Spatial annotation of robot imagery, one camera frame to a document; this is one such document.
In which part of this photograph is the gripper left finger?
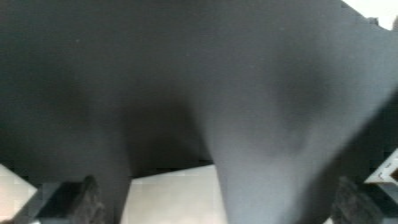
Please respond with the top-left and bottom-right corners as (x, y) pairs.
(11, 176), (105, 224)

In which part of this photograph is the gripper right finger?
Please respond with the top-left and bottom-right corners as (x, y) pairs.
(330, 177), (398, 224)

